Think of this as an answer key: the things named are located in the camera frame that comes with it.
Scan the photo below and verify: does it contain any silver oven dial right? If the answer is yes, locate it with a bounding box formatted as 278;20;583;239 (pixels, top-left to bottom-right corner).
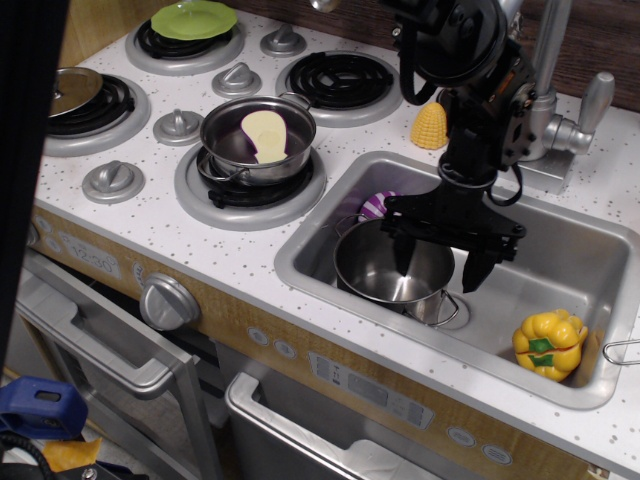
139;272;201;331

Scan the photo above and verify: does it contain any silver stovetop knob front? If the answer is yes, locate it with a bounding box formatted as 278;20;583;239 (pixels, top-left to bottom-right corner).
82;160;145;204

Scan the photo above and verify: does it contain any silver stovetop knob back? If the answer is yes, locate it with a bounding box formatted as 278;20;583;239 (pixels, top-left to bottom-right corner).
260;24;307;58

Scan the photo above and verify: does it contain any toy eggplant slice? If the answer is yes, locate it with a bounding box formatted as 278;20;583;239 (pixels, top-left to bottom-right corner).
241;110;287;164

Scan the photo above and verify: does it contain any silver toy faucet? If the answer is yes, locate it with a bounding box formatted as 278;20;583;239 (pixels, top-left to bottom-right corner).
518;1;615;195

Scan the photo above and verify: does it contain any steel pot on burner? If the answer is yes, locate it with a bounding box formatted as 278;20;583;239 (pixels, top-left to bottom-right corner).
198;96;316;186

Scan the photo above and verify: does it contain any back right stove burner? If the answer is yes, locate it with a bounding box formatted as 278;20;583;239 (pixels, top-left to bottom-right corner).
275;51;403;128

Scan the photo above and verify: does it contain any dishwasher control panel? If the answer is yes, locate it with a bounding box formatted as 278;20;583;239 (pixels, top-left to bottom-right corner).
308;352;435;430

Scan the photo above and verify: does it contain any blue clamp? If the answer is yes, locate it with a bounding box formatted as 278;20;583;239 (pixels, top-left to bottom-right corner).
1;376;88;440

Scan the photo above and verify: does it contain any front right stove burner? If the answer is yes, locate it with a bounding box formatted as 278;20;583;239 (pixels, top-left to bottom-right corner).
174;145;326;232

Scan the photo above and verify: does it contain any green plastic plate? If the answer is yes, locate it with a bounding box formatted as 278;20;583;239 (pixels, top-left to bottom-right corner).
151;1;238;41

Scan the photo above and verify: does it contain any silver oven dial left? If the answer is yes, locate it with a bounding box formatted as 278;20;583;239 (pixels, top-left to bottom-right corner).
26;223;40;247

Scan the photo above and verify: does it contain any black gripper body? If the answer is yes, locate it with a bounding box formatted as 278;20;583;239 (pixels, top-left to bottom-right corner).
384;164;526;261

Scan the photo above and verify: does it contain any silver stovetop knob middle-left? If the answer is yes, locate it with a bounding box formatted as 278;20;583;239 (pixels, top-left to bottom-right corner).
153;109;204;146

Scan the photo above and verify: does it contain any purple white striped ball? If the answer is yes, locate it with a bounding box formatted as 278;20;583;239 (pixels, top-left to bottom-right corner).
358;191;397;222

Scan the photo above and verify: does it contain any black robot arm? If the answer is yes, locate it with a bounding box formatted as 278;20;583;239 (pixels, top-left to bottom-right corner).
382;1;537;293

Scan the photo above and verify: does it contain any steel pot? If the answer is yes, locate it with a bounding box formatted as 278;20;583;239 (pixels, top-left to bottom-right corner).
198;96;316;186
333;219;460;327

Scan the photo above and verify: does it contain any silver stovetop knob centre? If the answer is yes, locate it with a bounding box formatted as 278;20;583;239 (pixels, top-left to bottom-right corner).
211;62;262;99

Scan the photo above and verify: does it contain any wire handle at right edge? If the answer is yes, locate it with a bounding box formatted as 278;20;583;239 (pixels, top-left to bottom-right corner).
602;339;640;366

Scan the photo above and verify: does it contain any stove burner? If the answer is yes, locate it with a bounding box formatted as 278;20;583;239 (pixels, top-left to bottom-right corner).
44;74;151;157
125;20;245;76
275;51;403;128
174;145;326;232

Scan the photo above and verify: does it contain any yellow toy bell pepper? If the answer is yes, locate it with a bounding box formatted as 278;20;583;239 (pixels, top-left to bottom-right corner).
512;309;589;382

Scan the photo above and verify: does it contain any silver oven dial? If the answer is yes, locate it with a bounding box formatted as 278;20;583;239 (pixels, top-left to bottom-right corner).
26;223;40;247
139;272;201;331

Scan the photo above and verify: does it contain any silver oven door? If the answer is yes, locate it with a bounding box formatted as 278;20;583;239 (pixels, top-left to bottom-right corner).
16;251;223;479

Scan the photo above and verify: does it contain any yellow toy corn cob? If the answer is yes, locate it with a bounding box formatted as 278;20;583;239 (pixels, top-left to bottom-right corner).
410;102;448;150

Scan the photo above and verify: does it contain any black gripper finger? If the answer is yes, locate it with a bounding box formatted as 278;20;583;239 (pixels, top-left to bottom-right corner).
462;251;498;293
392;232;416;276

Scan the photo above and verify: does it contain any silver toy sink basin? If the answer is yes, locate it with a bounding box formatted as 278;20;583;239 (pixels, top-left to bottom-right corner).
275;152;639;410

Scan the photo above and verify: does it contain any yellow cloth piece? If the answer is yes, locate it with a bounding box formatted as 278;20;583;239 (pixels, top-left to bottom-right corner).
42;437;103;473

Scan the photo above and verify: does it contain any silver dishwasher door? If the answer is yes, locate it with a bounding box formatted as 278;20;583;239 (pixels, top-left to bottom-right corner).
220;350;477;479

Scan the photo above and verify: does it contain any steel pot lid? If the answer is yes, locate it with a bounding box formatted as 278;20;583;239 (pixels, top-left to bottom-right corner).
49;67;104;118

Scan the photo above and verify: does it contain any front left stove burner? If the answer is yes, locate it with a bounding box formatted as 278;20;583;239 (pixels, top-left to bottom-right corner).
44;74;151;157

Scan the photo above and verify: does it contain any back left stove burner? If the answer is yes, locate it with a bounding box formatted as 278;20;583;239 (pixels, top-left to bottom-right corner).
125;20;245;76

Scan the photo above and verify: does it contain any oven clock display panel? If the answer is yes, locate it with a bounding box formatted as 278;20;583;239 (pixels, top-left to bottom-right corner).
58;232;121;279

